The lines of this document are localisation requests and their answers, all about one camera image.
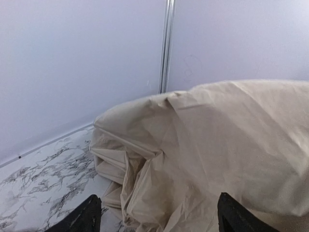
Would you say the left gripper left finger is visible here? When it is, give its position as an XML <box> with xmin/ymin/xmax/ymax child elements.
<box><xmin>46</xmin><ymin>194</ymin><xmax>102</xmax><ymax>232</ymax></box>

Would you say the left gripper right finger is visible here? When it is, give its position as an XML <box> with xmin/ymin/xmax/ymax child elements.
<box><xmin>217</xmin><ymin>192</ymin><xmax>279</xmax><ymax>232</ymax></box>

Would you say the beige and black folding umbrella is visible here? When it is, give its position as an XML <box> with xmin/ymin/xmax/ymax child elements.
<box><xmin>89</xmin><ymin>80</ymin><xmax>309</xmax><ymax>232</ymax></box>

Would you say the right aluminium corner post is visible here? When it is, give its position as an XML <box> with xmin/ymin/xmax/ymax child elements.
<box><xmin>158</xmin><ymin>0</ymin><xmax>175</xmax><ymax>94</ymax></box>

